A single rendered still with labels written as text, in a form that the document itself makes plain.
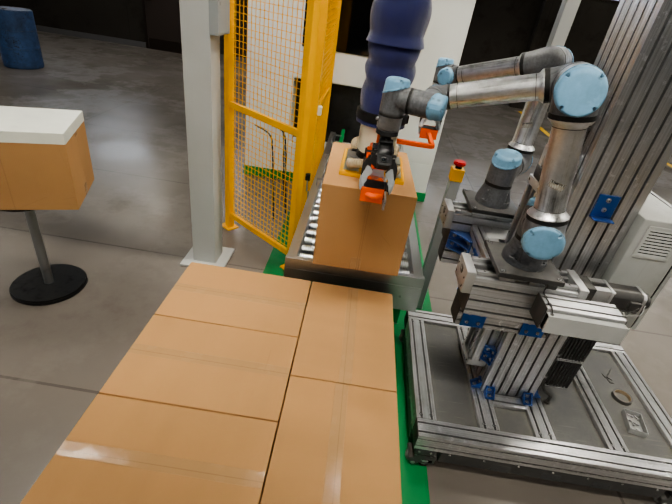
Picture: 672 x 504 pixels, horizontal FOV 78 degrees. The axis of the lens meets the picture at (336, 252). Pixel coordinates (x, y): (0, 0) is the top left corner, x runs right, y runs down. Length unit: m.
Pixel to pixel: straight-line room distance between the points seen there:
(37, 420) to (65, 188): 1.09
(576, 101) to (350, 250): 1.07
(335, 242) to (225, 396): 0.79
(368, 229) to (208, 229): 1.41
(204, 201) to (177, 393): 1.57
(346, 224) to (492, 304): 0.68
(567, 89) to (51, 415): 2.30
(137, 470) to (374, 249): 1.19
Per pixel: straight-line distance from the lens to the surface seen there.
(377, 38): 1.83
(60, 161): 2.46
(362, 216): 1.80
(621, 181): 1.75
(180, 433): 1.48
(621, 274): 1.89
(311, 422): 1.49
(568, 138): 1.29
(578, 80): 1.25
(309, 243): 2.38
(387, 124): 1.34
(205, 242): 3.02
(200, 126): 2.69
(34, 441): 2.30
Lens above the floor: 1.75
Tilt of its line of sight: 32 degrees down
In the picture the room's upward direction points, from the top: 9 degrees clockwise
